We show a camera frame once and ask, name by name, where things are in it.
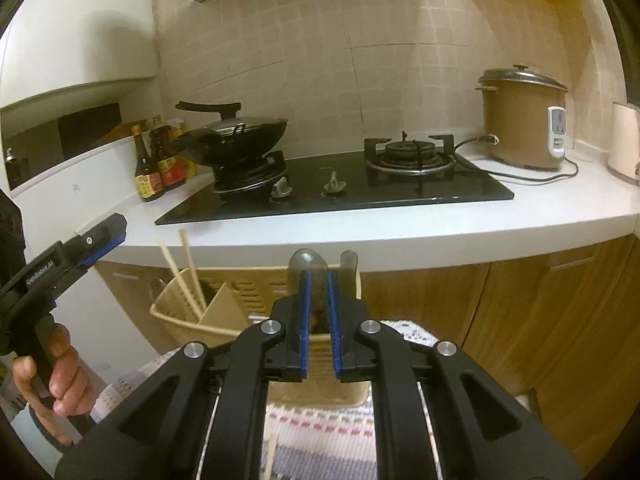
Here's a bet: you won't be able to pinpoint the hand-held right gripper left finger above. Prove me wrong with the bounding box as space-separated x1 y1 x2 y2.
54 269 313 480

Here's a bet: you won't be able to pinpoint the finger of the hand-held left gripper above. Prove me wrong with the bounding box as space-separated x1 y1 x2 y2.
22 212 128 302

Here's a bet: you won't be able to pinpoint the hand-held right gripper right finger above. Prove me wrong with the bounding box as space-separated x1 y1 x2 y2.
327 269 584 480

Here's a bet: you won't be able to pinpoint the yellow plastic utensil basket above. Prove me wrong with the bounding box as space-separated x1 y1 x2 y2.
150 262 374 408

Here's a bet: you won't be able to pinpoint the wooden chopstick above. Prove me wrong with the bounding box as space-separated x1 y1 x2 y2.
178 228 207 312
158 237 204 319
266 431 279 480

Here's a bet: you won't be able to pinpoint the person's left hand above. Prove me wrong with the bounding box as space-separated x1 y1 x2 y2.
11 322 99 448

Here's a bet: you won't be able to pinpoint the dark soy sauce bottle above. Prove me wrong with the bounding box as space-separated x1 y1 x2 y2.
132 125 166 203

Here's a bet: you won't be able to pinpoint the red label sauce bottle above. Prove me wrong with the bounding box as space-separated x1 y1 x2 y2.
149 115 187 192

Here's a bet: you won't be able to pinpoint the striped woven tablecloth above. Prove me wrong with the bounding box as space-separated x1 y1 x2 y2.
90 317 532 480

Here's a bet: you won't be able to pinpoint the yellow label bottle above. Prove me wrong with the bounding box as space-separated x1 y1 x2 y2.
170 119 199 179

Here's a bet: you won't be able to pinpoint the black gas cooktop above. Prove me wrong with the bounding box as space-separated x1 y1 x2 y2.
154 132 516 226

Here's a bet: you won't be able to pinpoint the wooden base cabinets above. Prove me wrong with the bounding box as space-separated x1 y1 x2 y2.
95 236 640 461

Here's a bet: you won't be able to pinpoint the black wok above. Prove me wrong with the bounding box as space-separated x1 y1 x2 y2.
169 101 290 170

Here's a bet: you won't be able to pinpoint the glass wok lid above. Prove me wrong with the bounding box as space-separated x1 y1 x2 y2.
175 101 283 137

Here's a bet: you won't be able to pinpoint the white kitchen countertop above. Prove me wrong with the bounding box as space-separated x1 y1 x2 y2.
10 149 640 274

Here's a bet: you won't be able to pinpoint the brown rice cooker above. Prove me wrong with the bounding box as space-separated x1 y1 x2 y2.
475 63 570 170

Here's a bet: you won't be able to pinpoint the white electric kettle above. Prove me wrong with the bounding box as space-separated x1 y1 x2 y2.
606 101 640 181

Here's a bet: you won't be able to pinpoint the white wall niche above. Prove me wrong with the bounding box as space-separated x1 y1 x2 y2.
0 74 157 192

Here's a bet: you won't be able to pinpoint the black power cable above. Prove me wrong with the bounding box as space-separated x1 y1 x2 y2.
452 133 581 182

